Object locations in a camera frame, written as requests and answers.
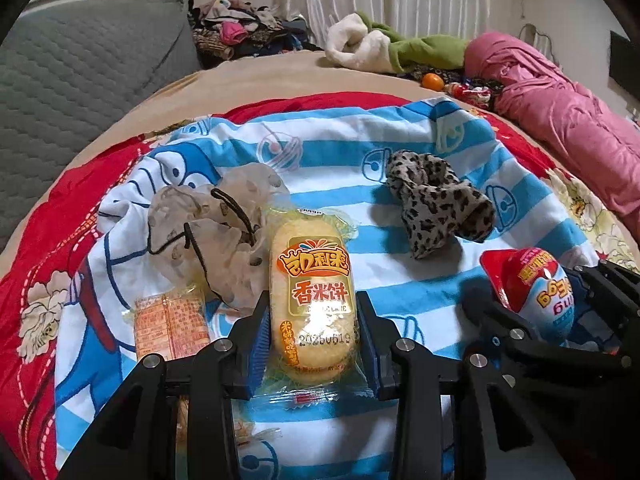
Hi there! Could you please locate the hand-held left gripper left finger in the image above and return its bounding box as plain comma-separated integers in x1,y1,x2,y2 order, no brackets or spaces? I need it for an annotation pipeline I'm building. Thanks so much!
59,290,273,480

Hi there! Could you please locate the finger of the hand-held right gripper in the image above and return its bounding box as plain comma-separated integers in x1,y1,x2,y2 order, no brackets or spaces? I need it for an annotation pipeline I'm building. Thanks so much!
567,259,640,361
461,285,551,361

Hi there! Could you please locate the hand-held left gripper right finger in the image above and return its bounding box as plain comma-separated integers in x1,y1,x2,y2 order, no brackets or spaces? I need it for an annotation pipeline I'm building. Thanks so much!
356,290,571,480

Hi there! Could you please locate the red toy egg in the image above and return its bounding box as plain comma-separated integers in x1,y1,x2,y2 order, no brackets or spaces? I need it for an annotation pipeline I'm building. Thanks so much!
480,247,576,346

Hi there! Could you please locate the yellow rice cracker packet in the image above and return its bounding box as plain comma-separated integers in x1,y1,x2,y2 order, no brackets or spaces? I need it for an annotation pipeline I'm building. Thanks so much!
132,287,253,448
250,202,363,411

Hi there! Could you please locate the leopard print scrunchie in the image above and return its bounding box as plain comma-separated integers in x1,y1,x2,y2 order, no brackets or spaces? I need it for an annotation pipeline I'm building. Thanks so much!
385,150,496,260

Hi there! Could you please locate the sheer beige scrunchie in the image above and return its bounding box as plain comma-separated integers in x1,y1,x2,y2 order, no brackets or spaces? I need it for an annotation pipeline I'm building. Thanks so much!
147,164,291,311

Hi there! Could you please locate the pink quilt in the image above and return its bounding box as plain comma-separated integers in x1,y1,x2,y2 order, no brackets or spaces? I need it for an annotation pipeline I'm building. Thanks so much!
465,31,640,241

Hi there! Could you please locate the blue striped cartoon cloth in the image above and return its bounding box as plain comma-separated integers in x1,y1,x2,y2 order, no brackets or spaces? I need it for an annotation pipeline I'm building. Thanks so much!
54,96,601,480

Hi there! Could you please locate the black television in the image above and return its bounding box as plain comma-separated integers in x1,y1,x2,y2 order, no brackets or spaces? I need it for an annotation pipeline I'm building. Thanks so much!
609,30,640,95

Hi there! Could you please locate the red white snack bag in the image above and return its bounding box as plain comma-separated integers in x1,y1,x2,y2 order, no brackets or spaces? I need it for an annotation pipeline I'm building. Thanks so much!
445,80,493,106

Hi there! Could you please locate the red floral blanket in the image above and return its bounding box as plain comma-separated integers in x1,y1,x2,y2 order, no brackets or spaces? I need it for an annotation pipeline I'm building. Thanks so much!
0,91,631,480

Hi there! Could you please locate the metal chair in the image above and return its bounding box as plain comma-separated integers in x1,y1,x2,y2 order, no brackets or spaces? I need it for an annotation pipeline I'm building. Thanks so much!
517,22,561,66

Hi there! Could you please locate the green and white fleece garment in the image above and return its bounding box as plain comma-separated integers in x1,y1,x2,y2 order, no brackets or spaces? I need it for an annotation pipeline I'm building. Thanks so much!
325,11,471,73

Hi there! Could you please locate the pile of clothes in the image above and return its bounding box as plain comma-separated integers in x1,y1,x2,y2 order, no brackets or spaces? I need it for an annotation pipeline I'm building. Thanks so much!
187,0,326,68

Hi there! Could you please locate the grey quilted headboard cover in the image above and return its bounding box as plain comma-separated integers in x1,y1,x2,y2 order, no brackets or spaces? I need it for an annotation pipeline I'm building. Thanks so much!
0,0,203,251

